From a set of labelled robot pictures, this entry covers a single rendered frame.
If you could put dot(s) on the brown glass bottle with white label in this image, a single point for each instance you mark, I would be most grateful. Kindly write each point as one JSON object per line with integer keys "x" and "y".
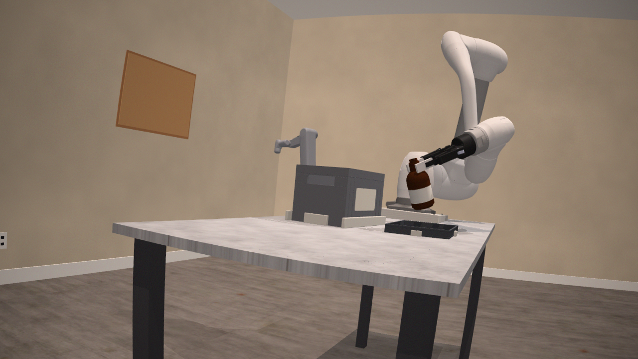
{"x": 419, "y": 187}

